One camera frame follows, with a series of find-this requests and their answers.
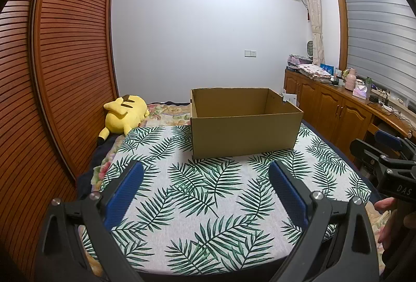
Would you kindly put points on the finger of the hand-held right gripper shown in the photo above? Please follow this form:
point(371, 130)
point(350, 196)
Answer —
point(390, 139)
point(367, 152)

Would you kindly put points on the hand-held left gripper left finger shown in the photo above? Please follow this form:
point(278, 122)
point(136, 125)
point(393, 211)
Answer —
point(126, 196)

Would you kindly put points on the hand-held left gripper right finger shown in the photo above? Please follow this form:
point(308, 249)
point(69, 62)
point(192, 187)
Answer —
point(287, 196)

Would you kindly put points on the brown cardboard box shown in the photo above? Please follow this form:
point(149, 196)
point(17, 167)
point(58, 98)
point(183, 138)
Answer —
point(243, 135)

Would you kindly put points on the person's right hand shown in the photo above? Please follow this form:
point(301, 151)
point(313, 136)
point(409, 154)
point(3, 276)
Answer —
point(385, 204)

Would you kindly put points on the white power strip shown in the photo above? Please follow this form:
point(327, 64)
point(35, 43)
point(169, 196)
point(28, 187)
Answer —
point(386, 106)

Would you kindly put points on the black charger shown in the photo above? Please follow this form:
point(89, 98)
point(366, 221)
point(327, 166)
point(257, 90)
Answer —
point(373, 98)

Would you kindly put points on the pink tissue box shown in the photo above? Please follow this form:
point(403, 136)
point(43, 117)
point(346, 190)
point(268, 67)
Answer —
point(360, 92)

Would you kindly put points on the long wooden cabinet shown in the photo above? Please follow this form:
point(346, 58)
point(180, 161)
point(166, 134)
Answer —
point(325, 109)

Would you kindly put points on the bottle with green lid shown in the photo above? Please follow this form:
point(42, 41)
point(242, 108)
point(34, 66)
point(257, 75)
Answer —
point(369, 82)

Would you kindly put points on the green leaf print cloth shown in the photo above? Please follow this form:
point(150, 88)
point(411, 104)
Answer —
point(195, 204)

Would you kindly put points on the pink thermos jug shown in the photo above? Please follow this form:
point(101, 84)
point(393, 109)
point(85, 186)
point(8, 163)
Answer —
point(350, 80)

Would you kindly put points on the yellow plush toy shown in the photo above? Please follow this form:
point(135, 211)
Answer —
point(125, 113)

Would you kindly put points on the blue packet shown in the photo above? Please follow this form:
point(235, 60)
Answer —
point(327, 68)

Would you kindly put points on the white paper bag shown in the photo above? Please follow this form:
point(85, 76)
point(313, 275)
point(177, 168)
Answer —
point(289, 99)

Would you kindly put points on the folded floral cloth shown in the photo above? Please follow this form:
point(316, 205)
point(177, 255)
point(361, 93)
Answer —
point(313, 71)

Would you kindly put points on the purple floral bag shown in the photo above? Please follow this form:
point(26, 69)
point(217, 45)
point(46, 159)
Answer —
point(299, 60)

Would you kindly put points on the grey window blind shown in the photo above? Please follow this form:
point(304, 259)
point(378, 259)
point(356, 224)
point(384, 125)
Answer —
point(380, 25)

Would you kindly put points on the small white fan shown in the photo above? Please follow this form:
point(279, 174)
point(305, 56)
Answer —
point(311, 50)

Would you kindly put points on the red curtain tassel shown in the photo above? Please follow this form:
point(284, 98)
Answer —
point(307, 14)

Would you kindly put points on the brown slatted wooden wardrobe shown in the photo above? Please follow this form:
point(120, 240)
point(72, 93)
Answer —
point(65, 57)

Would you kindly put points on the beige patterned curtain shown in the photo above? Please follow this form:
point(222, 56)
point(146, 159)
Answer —
point(313, 9)

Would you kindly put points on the wooden window frame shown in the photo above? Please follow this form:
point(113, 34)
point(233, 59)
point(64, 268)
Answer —
point(341, 18)

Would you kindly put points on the white wall switch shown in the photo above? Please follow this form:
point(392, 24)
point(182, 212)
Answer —
point(250, 53)

